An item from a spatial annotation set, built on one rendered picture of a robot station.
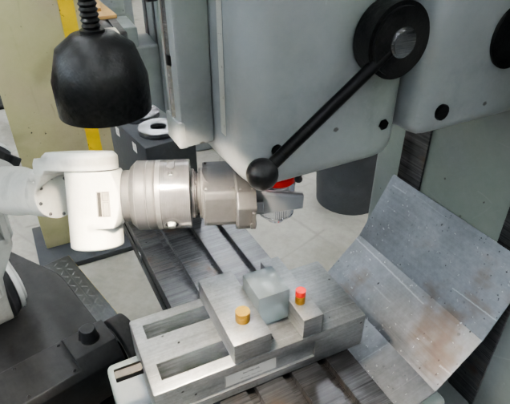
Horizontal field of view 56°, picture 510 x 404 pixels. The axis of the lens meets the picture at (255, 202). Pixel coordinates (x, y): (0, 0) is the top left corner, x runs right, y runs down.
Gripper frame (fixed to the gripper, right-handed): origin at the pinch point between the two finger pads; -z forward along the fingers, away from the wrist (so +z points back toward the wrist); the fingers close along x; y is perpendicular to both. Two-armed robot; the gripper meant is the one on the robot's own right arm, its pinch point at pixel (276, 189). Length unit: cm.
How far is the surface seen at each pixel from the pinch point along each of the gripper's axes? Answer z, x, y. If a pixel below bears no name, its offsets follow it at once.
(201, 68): 8.9, -5.6, -17.9
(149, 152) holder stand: 21.0, 39.9, 14.5
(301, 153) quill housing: -0.7, -10.4, -10.7
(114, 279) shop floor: 56, 125, 125
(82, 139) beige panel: 67, 158, 67
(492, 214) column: -37.0, 7.5, 11.2
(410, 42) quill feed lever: -9.9, -10.3, -21.5
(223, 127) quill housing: 6.9, -7.5, -12.4
